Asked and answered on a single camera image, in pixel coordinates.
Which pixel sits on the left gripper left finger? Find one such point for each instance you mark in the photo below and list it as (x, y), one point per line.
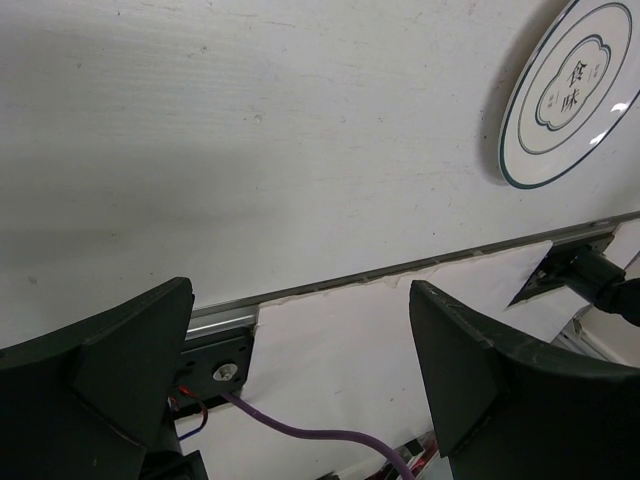
(91, 400)

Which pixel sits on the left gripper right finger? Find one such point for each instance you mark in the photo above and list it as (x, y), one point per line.
(506, 405)

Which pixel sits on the white green-rimmed plate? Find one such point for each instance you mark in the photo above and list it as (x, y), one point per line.
(579, 83)

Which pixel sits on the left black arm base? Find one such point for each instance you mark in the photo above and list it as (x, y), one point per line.
(210, 367)

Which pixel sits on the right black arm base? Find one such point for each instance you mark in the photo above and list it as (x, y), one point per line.
(544, 278)

